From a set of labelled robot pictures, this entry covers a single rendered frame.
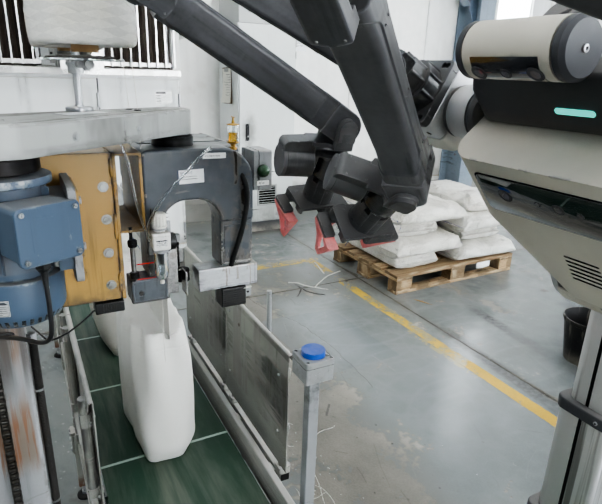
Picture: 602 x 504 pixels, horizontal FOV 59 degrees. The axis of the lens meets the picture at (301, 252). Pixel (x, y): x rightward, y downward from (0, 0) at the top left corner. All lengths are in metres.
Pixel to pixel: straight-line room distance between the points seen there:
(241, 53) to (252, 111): 4.08
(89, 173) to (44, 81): 2.72
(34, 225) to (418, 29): 6.02
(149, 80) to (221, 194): 2.77
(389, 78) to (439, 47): 6.28
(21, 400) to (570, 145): 1.18
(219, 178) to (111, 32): 0.41
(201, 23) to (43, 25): 0.24
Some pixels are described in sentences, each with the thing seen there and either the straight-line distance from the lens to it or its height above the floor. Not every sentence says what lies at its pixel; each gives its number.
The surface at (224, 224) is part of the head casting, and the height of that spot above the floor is 1.17.
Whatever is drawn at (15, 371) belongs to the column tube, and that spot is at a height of 0.87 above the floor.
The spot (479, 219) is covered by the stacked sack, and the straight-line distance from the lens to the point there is 4.22.
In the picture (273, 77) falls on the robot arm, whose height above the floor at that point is 1.49.
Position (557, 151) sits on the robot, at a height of 1.41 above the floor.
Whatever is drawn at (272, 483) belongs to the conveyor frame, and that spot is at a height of 0.41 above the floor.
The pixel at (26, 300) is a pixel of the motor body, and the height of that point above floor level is 1.14.
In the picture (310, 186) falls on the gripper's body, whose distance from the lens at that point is 0.98.
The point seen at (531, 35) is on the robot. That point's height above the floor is 1.55.
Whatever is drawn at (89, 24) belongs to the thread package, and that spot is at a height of 1.56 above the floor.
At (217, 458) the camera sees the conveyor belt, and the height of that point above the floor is 0.38.
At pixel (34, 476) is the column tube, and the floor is 0.59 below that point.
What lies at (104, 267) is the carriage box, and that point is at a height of 1.10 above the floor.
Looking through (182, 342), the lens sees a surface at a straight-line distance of 1.53.
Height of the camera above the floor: 1.51
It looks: 19 degrees down
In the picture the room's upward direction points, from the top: 2 degrees clockwise
